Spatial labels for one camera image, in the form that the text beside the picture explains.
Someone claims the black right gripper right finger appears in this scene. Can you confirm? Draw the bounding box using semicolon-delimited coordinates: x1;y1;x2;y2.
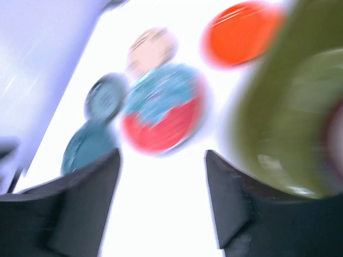
205;150;342;256

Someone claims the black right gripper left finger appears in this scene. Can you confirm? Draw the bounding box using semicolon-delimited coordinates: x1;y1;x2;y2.
1;149;121;257

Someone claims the red rimmed beige plate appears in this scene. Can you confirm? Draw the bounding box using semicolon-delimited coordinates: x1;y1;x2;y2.
321;100;342;184

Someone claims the olive green plastic bin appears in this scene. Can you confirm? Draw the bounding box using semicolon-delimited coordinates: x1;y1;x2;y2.
234;1;342;199

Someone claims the teal scalloped plate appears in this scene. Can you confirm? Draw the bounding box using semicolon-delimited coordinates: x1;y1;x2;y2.
61;121;117;175

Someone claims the blue white patterned plate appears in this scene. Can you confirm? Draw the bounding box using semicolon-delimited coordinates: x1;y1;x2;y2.
84;73;128;124

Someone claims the red teal floral plate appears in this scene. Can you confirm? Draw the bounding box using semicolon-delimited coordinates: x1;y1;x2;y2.
122;63;206;155

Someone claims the orange round plate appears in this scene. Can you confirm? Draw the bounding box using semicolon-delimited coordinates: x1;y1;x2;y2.
200;1;286;68

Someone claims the cream floral small plate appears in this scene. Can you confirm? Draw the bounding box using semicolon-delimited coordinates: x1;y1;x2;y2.
127;27;178;78

